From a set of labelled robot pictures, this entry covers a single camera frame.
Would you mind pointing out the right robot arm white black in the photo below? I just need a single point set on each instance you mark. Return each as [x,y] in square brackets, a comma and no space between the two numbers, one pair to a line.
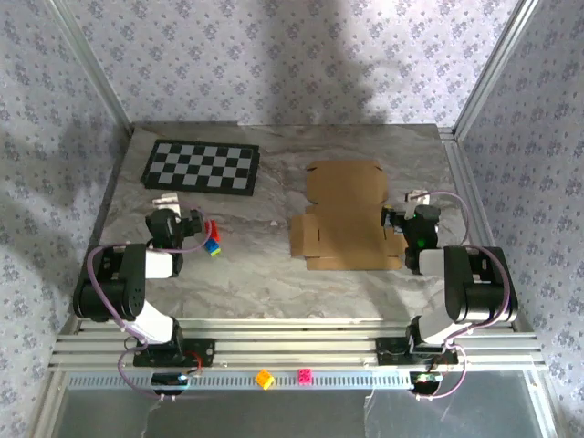
[474,292]

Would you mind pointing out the brown cardboard paper box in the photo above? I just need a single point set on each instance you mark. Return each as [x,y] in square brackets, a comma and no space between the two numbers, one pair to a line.
[347,219]

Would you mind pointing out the black grey chessboard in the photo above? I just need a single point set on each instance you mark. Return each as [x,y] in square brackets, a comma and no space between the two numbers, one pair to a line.
[201,166]

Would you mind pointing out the red toy brick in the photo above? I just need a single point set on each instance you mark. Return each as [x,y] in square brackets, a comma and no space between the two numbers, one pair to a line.
[213,229]

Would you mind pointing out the grey metal panel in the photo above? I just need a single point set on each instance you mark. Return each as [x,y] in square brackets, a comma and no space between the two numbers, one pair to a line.
[274,415]

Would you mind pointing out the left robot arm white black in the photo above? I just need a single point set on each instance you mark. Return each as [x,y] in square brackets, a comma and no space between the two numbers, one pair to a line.
[109,292]

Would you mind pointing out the pink toy brick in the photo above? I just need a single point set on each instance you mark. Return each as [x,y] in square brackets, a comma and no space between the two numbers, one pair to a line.
[305,376]

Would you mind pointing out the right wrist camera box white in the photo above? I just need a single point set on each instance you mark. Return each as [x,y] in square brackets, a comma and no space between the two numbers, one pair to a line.
[417,196]

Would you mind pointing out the small circuit board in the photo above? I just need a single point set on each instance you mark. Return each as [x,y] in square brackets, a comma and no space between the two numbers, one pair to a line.
[169,379]
[426,379]

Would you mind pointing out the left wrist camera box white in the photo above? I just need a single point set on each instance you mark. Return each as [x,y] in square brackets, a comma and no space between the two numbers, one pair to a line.
[165,201]

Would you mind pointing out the orange toy brick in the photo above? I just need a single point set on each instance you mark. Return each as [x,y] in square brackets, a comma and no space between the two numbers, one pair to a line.
[265,379]

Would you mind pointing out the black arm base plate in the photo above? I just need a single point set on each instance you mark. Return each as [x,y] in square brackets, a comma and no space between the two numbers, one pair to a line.
[201,351]
[388,351]

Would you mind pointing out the blue green yellow toy brick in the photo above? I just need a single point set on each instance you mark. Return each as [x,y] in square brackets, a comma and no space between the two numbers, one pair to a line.
[212,247]

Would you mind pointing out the aluminium rail base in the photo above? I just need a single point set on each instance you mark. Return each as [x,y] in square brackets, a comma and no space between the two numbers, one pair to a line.
[292,340]

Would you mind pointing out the aluminium frame post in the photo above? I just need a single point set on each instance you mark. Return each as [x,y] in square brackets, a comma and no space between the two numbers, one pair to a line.
[493,68]
[96,77]

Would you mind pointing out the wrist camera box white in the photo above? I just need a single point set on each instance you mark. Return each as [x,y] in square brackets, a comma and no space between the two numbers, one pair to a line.
[417,196]
[165,201]

